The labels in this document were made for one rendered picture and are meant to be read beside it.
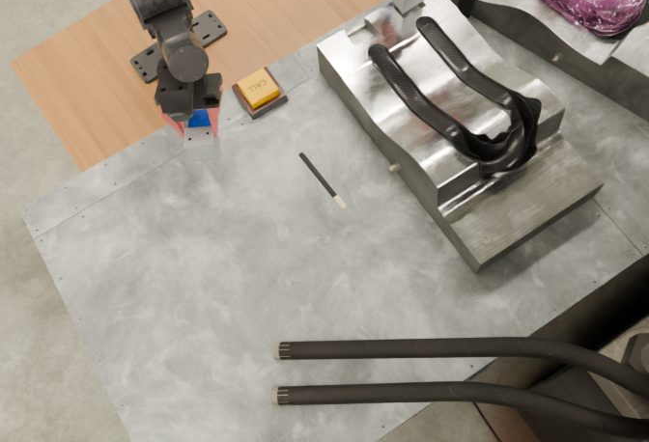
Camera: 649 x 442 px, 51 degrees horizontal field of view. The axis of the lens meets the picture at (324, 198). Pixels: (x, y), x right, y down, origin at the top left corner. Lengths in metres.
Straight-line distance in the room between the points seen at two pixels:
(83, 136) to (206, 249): 0.35
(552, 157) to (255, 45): 0.62
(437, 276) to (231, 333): 0.37
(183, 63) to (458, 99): 0.49
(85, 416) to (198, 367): 0.95
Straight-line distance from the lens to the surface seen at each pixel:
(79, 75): 1.48
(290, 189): 1.24
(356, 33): 1.32
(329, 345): 1.10
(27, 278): 2.27
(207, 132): 1.14
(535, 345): 1.05
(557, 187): 1.20
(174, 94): 1.00
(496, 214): 1.16
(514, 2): 1.35
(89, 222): 1.31
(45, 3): 2.76
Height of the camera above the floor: 1.93
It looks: 67 degrees down
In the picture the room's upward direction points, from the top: 10 degrees counter-clockwise
